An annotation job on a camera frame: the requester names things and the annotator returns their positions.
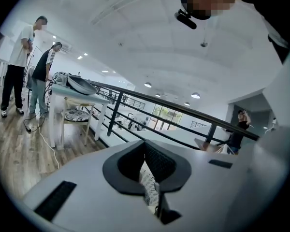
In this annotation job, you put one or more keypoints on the pile of equipment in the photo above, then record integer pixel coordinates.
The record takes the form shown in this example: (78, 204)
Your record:
(61, 77)

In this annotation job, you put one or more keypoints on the glass door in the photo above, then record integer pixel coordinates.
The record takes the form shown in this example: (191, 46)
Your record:
(168, 113)

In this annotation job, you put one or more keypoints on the wall air conditioner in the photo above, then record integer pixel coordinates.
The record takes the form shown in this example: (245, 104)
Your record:
(68, 47)

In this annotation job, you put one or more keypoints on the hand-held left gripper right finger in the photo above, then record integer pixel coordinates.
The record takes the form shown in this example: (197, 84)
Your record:
(181, 173)

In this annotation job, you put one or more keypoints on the ceiling fixture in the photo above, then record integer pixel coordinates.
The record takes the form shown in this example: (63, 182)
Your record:
(203, 43)

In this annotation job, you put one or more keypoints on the wooden desk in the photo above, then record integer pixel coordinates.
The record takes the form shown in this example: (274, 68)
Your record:
(207, 145)

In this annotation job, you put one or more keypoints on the wooden chair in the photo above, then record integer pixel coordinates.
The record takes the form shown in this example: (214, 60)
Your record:
(85, 127)

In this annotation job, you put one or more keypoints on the black metal railing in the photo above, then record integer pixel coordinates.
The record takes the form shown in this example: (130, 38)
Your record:
(174, 109)

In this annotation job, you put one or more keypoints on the white table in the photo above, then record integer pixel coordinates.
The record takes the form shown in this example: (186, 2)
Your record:
(75, 94)

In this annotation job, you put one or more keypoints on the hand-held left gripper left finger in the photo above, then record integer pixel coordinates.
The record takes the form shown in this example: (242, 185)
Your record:
(111, 170)

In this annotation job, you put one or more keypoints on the patterned seat cushion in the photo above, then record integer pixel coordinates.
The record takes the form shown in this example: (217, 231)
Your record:
(76, 115)

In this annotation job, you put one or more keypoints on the black head-mounted camera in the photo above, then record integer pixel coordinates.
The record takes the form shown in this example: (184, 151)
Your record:
(186, 20)

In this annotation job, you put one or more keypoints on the grey oval basin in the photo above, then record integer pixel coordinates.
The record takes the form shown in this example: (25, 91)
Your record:
(81, 84)

